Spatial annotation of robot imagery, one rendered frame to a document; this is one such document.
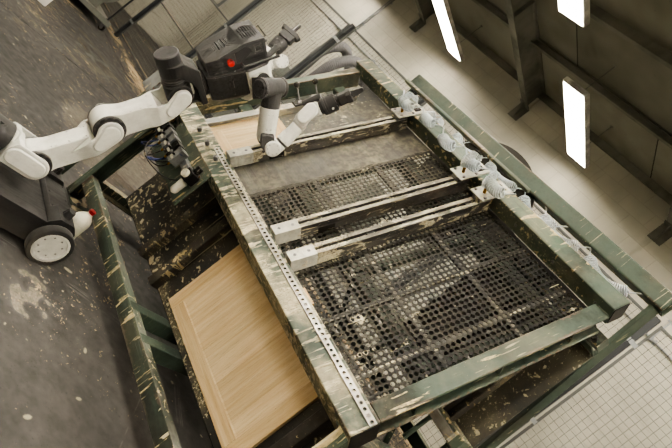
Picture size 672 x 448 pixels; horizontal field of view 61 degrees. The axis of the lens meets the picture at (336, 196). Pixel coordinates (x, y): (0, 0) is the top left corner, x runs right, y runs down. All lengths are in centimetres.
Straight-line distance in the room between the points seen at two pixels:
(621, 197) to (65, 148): 660
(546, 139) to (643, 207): 152
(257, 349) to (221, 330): 23
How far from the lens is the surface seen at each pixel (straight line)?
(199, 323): 283
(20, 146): 273
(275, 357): 253
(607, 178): 805
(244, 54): 270
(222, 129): 324
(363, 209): 269
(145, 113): 276
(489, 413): 295
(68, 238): 281
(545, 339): 245
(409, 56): 969
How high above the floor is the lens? 131
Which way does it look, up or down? 2 degrees down
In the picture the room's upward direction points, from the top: 52 degrees clockwise
